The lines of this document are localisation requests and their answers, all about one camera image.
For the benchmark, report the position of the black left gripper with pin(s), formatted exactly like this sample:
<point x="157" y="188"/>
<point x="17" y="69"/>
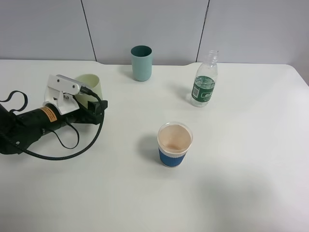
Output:
<point x="49" y="118"/>

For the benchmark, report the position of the pale green plastic cup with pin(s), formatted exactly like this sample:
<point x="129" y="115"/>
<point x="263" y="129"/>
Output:
<point x="92" y="82"/>

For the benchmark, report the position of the clear water bottle green label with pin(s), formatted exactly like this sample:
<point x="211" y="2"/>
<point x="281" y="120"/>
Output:
<point x="205" y="80"/>

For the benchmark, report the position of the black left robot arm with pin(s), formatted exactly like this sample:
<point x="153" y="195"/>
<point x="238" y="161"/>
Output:
<point x="18" y="132"/>

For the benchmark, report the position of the teal plastic cup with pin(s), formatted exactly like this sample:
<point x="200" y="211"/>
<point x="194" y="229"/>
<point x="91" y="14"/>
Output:
<point x="141" y="60"/>

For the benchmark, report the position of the blue sleeved clear cup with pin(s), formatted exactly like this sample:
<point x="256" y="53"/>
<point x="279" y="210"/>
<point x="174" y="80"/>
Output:
<point x="174" y="140"/>

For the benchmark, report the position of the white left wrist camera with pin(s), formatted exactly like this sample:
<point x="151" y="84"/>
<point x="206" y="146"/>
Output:
<point x="60" y="91"/>

